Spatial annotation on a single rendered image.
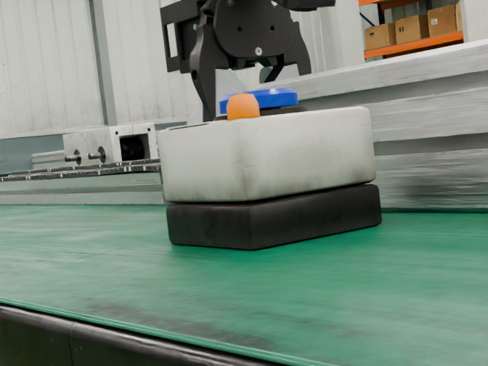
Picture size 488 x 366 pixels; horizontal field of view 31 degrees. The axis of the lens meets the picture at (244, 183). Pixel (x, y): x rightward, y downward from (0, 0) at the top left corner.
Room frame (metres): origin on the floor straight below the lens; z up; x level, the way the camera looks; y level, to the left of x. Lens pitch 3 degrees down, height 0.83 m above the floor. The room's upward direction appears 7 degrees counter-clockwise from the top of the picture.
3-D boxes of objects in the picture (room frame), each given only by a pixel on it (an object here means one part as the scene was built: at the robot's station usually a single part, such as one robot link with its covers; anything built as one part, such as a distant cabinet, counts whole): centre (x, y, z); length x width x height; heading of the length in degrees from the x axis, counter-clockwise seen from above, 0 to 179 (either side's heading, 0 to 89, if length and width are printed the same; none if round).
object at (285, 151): (0.46, -0.02, 0.81); 0.10 x 0.08 x 0.06; 123
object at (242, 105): (0.41, 0.00, 0.85); 0.02 x 0.02 x 0.01
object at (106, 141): (1.61, 0.22, 0.83); 0.11 x 0.10 x 0.10; 125
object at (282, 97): (0.45, -0.01, 0.84); 0.04 x 0.04 x 0.02
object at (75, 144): (1.72, 0.28, 0.83); 0.11 x 0.10 x 0.10; 125
